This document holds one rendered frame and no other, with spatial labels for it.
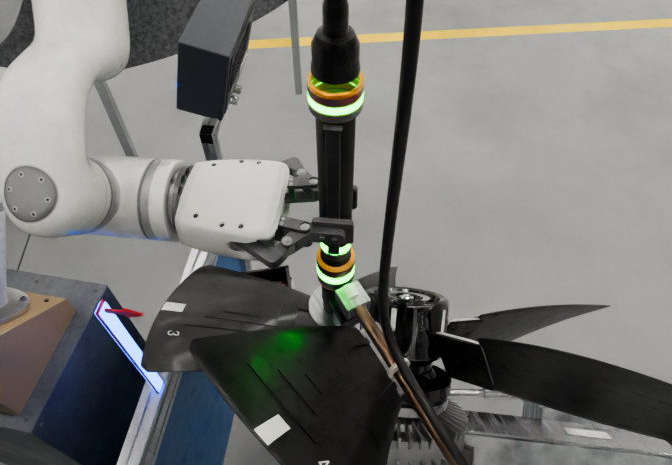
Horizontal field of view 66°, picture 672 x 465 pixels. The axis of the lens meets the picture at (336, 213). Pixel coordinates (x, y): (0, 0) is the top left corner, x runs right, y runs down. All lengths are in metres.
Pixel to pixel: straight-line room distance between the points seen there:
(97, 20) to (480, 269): 1.94
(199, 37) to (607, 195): 2.10
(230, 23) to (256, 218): 0.80
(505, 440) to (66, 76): 0.67
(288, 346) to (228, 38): 0.79
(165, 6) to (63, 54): 1.79
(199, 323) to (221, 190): 0.30
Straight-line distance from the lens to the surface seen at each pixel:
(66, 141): 0.49
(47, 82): 0.51
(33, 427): 1.11
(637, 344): 2.35
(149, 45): 2.37
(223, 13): 1.26
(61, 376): 1.13
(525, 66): 3.39
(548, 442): 0.81
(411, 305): 0.69
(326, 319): 0.67
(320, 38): 0.38
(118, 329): 0.90
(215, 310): 0.79
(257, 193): 0.51
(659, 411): 0.66
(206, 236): 0.51
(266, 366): 0.51
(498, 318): 0.85
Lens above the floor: 1.87
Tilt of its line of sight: 52 degrees down
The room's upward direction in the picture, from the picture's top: straight up
